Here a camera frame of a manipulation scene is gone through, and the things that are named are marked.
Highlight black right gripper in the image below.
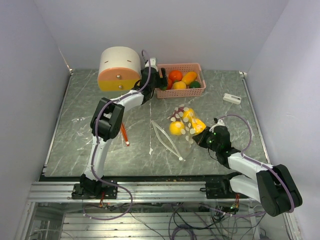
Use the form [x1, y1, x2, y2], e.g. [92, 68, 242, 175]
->
[192, 126, 220, 152]

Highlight fake red orange tomato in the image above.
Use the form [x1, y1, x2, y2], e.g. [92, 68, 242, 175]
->
[166, 78, 173, 90]

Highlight fake yellow peach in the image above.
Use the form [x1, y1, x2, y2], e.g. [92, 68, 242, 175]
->
[172, 81, 187, 90]

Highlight clear white-slider zip bag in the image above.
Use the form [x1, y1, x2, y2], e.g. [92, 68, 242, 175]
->
[151, 104, 207, 162]

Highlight fake yellow orange mango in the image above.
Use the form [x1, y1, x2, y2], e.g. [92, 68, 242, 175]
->
[181, 71, 198, 86]

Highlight fake yellow lemon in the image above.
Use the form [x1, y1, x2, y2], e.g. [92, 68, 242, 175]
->
[169, 121, 186, 136]

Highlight fake dark green avocado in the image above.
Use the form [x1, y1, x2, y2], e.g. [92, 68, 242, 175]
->
[189, 81, 202, 89]

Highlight clear red-zip bag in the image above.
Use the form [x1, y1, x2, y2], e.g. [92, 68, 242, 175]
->
[72, 117, 131, 151]

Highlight fake purple onion slice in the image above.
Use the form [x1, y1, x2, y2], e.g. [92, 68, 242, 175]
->
[169, 108, 184, 122]

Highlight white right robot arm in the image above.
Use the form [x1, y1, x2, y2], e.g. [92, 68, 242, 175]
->
[192, 125, 303, 217]

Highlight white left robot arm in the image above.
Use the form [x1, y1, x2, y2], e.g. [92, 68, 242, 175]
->
[79, 67, 168, 199]

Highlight fake yellow bell pepper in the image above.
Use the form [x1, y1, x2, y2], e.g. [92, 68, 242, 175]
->
[182, 107, 207, 135]

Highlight round pastel mini drawer cabinet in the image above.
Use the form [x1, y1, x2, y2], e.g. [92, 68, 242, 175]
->
[97, 46, 142, 92]

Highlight white plastic clip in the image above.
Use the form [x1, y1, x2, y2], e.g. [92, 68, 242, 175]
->
[222, 93, 242, 105]

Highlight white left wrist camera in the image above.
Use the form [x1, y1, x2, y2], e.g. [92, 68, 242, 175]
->
[144, 57, 158, 70]

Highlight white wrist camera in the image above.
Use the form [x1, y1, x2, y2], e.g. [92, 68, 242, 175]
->
[209, 119, 225, 133]
[144, 57, 158, 70]

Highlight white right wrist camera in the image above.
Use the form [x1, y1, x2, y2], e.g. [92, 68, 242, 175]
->
[209, 119, 225, 133]

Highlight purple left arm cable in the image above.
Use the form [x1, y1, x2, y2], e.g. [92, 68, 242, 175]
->
[90, 49, 152, 221]

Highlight tangled floor cables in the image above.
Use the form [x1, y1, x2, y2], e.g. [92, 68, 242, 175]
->
[82, 194, 271, 240]

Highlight aluminium rail frame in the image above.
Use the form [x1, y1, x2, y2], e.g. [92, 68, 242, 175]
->
[26, 175, 301, 240]

